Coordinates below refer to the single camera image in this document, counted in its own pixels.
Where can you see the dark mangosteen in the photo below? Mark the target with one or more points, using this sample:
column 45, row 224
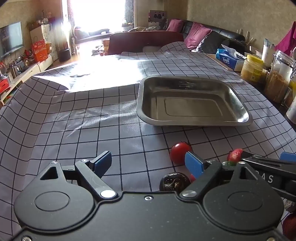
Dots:
column 171, row 182

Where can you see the dark shiny cushion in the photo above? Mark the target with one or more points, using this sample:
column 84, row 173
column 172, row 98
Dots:
column 211, row 41

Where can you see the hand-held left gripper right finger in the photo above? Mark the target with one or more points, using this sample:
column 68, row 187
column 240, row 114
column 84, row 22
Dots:
column 193, row 164

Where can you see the white seat cushion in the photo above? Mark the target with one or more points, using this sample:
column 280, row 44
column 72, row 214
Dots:
column 151, row 48

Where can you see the black leather sofa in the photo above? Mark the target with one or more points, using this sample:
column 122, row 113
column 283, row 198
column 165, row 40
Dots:
column 231, row 34

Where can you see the magenta cloth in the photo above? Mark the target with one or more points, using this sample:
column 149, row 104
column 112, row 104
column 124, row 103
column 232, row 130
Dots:
column 289, row 39

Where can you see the white printed cabinet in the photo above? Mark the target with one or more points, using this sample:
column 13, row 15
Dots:
column 47, row 32

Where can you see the red tomato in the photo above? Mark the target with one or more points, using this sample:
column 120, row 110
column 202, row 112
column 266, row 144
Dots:
column 179, row 151

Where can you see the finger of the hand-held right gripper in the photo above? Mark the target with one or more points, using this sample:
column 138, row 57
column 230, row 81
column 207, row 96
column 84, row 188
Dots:
column 261, row 160
column 288, row 155

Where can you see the grey checkered tablecloth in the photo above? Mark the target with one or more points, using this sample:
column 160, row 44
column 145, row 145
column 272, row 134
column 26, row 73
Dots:
column 92, row 115

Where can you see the small purple cushion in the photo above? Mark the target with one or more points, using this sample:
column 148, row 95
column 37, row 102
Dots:
column 174, row 25

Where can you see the glass clamp lid jar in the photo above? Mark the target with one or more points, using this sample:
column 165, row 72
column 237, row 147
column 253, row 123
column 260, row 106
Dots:
column 277, row 78

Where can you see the red apple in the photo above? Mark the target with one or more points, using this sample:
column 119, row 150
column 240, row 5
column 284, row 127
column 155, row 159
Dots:
column 291, row 226

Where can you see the stainless steel tray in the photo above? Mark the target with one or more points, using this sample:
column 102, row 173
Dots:
column 192, row 106

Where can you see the red gift box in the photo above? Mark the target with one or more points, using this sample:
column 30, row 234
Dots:
column 39, row 51

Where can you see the flat screen television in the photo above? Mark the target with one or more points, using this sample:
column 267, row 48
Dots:
column 10, row 39

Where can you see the yellow lid jar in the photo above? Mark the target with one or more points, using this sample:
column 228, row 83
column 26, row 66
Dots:
column 252, row 69

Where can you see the dark red chair back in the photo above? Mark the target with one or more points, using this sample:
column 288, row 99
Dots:
column 138, row 42

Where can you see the white cup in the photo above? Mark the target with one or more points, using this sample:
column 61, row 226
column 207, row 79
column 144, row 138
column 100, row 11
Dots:
column 268, row 55

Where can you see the blue tissue box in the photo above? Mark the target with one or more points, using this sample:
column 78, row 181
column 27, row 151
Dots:
column 227, row 59

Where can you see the dark chaise longue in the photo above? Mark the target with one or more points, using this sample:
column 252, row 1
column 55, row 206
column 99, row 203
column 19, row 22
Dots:
column 87, row 34

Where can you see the red strawberry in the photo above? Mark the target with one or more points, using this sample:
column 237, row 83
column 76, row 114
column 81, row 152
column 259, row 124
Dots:
column 234, row 154

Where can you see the large purple cushion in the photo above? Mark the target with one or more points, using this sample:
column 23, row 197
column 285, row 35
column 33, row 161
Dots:
column 196, row 34

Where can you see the window curtain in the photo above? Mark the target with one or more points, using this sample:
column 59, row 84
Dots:
column 129, row 11

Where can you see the black waste bin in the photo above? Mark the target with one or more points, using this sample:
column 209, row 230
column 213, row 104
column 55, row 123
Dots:
column 64, row 55

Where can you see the white television cabinet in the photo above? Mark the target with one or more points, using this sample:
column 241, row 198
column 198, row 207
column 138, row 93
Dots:
column 30, row 69

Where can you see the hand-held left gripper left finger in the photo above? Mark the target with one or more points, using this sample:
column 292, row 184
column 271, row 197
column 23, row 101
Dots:
column 103, row 163

